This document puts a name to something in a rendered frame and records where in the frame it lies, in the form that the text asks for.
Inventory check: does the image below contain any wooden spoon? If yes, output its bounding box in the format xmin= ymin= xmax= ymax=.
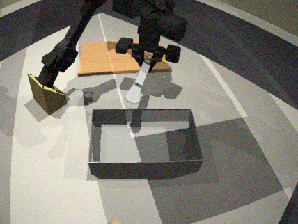
xmin=111 ymin=219 xmax=121 ymax=224

